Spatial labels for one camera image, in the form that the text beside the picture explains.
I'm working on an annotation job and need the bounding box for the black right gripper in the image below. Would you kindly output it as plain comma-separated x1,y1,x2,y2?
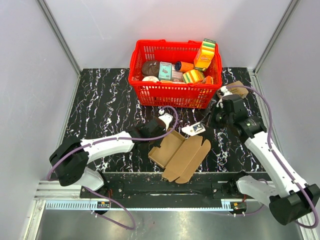
200,103,233,131

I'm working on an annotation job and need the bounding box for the white card with stamp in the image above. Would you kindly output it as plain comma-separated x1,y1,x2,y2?
181,122,206,137

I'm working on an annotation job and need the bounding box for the brown cardboard box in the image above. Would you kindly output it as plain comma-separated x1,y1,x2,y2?
148,130,211,184

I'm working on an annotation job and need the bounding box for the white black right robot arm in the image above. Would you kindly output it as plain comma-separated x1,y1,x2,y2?
209,94,320,226

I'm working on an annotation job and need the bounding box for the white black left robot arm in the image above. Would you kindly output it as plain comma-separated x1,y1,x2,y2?
46,115,172,198

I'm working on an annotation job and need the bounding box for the pink white small box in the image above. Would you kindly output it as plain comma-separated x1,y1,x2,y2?
171,65,184,82

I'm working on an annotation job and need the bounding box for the green yellow sponge scrubber box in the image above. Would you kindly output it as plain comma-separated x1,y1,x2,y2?
193,38,216,72

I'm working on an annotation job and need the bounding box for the light blue Kamenoko sponge box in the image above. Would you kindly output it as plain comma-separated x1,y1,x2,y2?
158,61,172,81

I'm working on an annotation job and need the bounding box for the orange sponge package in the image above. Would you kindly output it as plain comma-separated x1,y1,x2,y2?
199,75,214,85

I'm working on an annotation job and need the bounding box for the scouring pads pack kraft sleeve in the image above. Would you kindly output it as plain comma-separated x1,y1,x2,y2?
216,80,249,99

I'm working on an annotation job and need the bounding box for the red plastic shopping basket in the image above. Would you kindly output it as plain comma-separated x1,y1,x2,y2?
128,39,222,109

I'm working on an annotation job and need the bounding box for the yellow green sponge pack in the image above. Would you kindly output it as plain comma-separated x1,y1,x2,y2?
182,69,205,84

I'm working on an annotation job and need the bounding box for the yellow Kamenoko sponge pack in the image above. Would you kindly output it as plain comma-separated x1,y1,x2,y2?
160,80,185,84

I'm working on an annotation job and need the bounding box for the orange cylindrical bottle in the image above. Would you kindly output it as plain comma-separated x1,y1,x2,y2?
174,61,195,73

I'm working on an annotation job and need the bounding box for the white round sponge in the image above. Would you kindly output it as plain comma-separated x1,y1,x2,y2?
142,76,159,83

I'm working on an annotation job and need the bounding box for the brown round knitted scrubber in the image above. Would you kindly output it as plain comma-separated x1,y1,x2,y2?
141,60,160,77

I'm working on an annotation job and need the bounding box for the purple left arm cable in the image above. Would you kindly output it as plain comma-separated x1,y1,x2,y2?
46,105,179,231

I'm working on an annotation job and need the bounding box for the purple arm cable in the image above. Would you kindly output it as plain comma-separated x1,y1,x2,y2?
226,84,320,229
46,105,179,231

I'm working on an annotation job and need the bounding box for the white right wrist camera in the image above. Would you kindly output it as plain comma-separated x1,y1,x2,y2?
216,86,233,109

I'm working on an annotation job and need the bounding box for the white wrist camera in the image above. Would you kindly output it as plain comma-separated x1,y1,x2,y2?
216,86,233,109
158,109,173,131

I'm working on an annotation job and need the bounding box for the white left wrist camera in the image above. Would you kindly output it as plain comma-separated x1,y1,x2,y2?
158,109,173,131

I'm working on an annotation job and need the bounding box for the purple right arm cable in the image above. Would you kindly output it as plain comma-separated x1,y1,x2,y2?
226,84,320,229

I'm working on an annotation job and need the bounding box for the aluminium frame rail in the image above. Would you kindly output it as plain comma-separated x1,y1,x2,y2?
37,0,82,76

